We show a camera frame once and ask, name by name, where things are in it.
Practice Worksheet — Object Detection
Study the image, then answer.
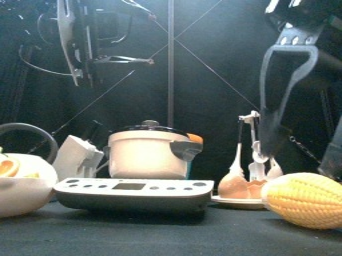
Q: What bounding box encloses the orange toy fruit slice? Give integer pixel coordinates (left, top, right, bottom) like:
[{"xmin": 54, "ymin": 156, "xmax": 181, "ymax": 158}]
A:
[{"xmin": 0, "ymin": 156, "xmax": 22, "ymax": 178}]

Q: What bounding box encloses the yellow knitted toy corn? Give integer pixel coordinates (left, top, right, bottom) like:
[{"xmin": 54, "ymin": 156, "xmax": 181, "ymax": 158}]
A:
[{"xmin": 260, "ymin": 171, "xmax": 342, "ymax": 231}]

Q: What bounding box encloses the white toy cooker base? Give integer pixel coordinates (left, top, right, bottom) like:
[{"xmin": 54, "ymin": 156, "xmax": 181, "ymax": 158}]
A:
[{"xmin": 53, "ymin": 177, "xmax": 216, "ymax": 215}]

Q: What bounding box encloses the white toy box appliance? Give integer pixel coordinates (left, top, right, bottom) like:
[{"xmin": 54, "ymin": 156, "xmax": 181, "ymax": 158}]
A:
[{"xmin": 51, "ymin": 134, "xmax": 106, "ymax": 182}]

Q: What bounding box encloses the white toy pot black lid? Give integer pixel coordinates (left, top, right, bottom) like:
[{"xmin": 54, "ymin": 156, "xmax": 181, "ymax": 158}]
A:
[{"xmin": 103, "ymin": 119, "xmax": 206, "ymax": 180}]

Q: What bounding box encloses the white toy teapot dark handle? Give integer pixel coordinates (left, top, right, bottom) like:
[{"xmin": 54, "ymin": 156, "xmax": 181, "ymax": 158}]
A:
[{"xmin": 0, "ymin": 122, "xmax": 61, "ymax": 219}]

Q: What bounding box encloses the white toy spatula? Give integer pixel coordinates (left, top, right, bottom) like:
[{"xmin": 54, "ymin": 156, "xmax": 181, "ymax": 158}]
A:
[{"xmin": 266, "ymin": 157, "xmax": 285, "ymax": 182}]

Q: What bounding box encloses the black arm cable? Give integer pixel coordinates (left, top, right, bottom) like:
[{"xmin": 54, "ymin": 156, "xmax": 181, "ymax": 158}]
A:
[{"xmin": 18, "ymin": 44, "xmax": 75, "ymax": 78}]

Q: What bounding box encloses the metal frame pole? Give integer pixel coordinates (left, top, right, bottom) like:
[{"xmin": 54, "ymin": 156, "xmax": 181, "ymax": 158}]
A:
[{"xmin": 168, "ymin": 0, "xmax": 176, "ymax": 128}]

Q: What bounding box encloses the brown toy eggshell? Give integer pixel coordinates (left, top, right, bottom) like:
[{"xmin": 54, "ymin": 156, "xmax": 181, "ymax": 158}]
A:
[{"xmin": 217, "ymin": 172, "xmax": 270, "ymax": 200}]

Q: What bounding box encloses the white toy plate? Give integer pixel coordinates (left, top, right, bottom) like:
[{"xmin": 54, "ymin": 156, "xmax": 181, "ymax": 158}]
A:
[{"xmin": 210, "ymin": 194, "xmax": 270, "ymax": 211}]

